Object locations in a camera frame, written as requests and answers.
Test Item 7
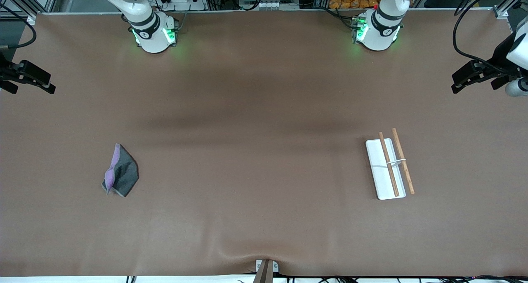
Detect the aluminium frame beam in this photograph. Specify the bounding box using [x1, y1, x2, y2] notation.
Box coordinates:
[0, 0, 62, 19]

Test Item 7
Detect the brown table mat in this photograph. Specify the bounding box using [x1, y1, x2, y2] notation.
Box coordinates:
[0, 9, 528, 277]

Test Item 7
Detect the white electronics box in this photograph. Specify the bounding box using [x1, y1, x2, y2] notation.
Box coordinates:
[240, 0, 300, 11]

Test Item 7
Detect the grey and purple towel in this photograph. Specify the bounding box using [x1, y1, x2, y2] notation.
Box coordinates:
[101, 143, 140, 198]

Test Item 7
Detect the metal bracket with brown post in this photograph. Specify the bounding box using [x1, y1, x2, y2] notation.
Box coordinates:
[252, 259, 279, 283]

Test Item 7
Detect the white rectangular tray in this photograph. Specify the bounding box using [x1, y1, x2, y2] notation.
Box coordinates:
[365, 128, 415, 200]

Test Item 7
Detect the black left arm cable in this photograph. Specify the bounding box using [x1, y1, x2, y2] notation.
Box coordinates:
[452, 0, 528, 75]

